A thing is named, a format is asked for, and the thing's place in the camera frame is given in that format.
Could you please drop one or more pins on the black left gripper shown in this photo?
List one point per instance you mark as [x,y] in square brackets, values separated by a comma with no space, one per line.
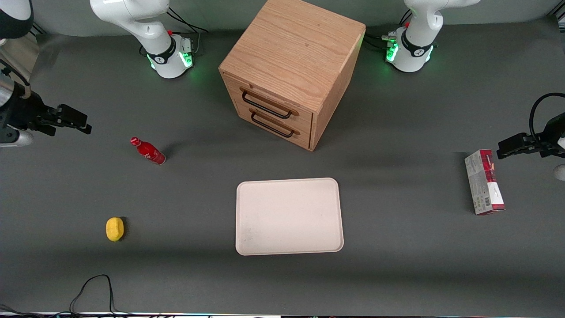
[554,132]

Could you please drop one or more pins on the wooden drawer cabinet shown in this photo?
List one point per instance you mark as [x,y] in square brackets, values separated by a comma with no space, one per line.
[295,57]

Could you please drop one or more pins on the red coke bottle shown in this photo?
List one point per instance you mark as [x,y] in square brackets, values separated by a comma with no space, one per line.
[149,151]

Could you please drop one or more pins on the grey red carton box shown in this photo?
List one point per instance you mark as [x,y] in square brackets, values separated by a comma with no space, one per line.
[483,182]

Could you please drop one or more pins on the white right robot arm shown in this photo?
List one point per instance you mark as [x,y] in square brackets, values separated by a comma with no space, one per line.
[150,26]

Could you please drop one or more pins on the yellow lemon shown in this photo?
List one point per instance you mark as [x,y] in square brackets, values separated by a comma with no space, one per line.
[114,229]

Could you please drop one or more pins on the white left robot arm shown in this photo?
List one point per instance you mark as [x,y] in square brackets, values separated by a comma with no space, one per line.
[415,39]

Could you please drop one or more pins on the cream rectangular tray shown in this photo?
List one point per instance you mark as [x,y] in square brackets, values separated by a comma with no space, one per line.
[289,216]

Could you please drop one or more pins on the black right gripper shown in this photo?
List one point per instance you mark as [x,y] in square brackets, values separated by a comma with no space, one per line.
[21,110]

